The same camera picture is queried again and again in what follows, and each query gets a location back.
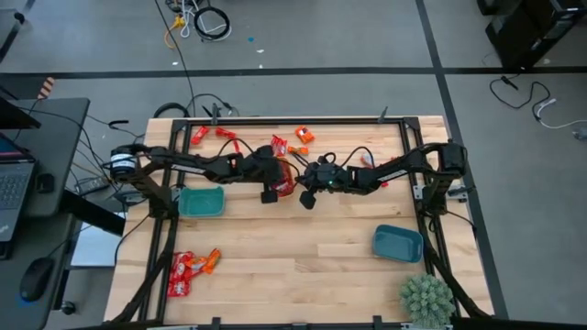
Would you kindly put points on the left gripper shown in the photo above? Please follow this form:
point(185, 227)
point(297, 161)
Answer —
point(263, 167)

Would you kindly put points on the green plastic bin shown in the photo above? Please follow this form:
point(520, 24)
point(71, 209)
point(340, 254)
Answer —
point(202, 201)

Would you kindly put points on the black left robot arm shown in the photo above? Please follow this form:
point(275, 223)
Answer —
point(192, 167)

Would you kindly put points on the thin red strip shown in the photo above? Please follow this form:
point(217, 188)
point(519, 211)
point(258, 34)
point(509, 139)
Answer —
point(236, 146)

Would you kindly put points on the red twin candy packet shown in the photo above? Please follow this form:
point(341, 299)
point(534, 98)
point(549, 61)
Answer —
point(278, 146)

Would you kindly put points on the grey laptop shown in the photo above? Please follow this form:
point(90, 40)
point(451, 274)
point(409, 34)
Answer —
point(14, 192)

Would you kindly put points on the black round knob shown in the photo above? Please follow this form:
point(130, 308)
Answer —
point(68, 308)

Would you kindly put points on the small grey object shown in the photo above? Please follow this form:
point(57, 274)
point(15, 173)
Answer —
point(581, 134)

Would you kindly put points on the black equipment case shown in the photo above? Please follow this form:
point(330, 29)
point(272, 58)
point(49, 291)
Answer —
point(527, 32)

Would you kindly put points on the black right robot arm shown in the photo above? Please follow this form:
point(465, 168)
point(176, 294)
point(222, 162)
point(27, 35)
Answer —
point(390, 175)

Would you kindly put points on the red and white candy packet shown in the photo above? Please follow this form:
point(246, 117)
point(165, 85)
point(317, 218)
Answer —
point(367, 160)

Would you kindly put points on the white board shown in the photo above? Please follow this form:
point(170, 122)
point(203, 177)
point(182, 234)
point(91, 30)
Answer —
point(94, 247)

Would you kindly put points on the small orange candy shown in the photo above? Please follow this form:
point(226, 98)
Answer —
point(298, 150)

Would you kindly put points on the orange black striped object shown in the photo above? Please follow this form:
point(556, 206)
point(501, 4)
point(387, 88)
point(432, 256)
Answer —
point(46, 88)

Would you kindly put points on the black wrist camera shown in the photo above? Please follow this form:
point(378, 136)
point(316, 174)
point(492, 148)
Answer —
point(307, 200)
point(269, 196)

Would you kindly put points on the black tilted screen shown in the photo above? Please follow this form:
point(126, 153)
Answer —
point(16, 117)

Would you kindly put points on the green artificial plant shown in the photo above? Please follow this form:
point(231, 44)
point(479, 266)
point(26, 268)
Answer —
point(426, 300)

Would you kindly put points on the small red candy packet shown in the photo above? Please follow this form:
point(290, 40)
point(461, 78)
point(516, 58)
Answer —
point(225, 133)

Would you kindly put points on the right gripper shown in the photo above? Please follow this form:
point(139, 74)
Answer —
point(325, 176)

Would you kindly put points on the black aluminium rig frame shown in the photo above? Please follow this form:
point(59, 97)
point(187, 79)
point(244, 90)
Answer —
point(321, 121)

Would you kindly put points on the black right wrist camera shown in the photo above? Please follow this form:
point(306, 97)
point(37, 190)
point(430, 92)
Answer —
point(307, 200)

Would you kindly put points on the black stand bar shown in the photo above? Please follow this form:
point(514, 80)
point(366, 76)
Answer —
point(18, 18)

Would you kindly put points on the black desk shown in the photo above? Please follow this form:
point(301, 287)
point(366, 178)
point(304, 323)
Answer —
point(59, 137)

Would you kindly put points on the blue-grey plastic bin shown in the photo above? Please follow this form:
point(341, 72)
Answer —
point(396, 243)

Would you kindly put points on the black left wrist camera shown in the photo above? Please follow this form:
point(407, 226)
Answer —
point(269, 196)

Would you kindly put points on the small black puck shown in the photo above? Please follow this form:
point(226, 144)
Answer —
point(46, 183)

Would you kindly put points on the black computer mouse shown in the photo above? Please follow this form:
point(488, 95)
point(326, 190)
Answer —
point(36, 279)

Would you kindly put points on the black power strip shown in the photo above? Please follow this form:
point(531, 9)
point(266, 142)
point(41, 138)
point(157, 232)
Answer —
point(91, 184)

